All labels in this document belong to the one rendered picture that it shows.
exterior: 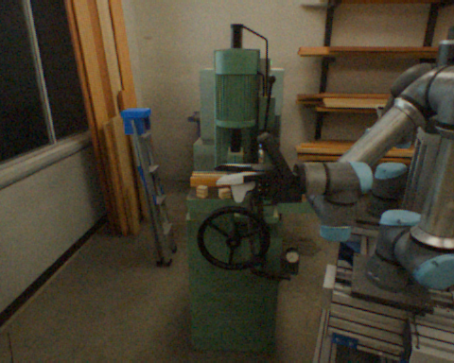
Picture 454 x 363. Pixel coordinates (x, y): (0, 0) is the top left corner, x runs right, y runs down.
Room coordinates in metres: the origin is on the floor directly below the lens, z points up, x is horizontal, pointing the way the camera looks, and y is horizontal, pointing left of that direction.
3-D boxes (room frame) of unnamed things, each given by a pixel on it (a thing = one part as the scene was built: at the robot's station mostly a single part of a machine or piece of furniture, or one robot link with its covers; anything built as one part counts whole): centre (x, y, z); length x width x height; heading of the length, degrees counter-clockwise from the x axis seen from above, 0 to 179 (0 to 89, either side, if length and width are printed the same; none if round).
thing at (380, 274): (0.83, -0.52, 0.87); 0.15 x 0.15 x 0.10
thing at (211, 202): (1.30, -0.13, 0.87); 0.61 x 0.30 x 0.06; 88
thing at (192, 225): (1.53, -0.04, 0.76); 0.57 x 0.45 x 0.09; 178
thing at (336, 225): (0.69, -0.27, 1.12); 0.11 x 0.08 x 0.11; 3
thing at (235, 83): (1.41, -0.04, 1.35); 0.18 x 0.18 x 0.31
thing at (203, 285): (1.53, -0.04, 0.36); 0.58 x 0.45 x 0.71; 178
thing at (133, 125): (2.13, 0.55, 0.58); 0.27 x 0.25 x 1.16; 85
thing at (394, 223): (0.82, -0.52, 0.98); 0.13 x 0.12 x 0.14; 3
